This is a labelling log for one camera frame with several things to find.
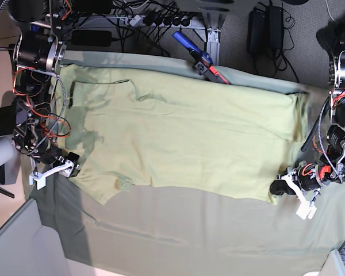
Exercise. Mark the light green T-shirt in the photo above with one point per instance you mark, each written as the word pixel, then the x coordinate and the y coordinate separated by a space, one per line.
pixel 137 127

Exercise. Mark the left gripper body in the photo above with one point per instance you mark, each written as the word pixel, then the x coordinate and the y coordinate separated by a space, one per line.
pixel 311 176

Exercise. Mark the blue orange bar clamp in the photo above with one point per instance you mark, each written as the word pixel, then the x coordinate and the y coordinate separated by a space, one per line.
pixel 203 64

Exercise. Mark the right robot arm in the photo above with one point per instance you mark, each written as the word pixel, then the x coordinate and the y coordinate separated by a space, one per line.
pixel 41 95

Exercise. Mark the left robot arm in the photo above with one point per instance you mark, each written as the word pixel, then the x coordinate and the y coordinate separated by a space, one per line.
pixel 328 132

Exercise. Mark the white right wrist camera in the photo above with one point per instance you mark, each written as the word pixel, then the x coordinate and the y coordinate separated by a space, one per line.
pixel 40 179

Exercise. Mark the aluminium frame post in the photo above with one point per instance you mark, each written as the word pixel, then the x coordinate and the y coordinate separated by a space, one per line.
pixel 214 20

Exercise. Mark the black power brick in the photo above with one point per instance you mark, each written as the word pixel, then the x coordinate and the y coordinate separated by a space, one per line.
pixel 95 38

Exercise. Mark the white cardboard tube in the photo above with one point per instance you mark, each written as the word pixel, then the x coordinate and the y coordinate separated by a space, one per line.
pixel 8 153

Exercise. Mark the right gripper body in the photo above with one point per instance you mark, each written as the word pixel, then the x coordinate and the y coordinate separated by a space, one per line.
pixel 49 156

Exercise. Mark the dark green cloth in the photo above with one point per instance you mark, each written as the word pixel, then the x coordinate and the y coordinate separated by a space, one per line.
pixel 7 120

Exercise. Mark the black power strip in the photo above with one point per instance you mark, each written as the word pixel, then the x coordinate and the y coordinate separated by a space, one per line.
pixel 158 18

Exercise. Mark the grey storage bin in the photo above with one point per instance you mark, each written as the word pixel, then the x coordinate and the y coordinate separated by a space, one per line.
pixel 29 248

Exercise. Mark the black power adapter pair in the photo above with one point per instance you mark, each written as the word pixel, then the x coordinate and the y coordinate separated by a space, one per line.
pixel 265 30

